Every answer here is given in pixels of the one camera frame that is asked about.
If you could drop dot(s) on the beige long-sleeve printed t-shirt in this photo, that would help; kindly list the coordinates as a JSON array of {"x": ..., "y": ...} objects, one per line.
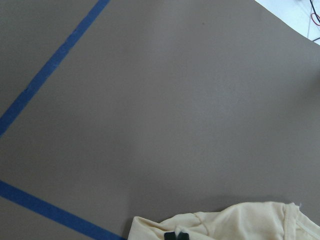
[{"x": 244, "y": 221}]

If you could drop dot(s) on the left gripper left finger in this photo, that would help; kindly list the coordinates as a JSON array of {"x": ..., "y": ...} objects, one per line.
[{"x": 170, "y": 236}]

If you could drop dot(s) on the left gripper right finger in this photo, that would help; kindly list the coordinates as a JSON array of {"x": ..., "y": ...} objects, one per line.
[{"x": 183, "y": 236}]

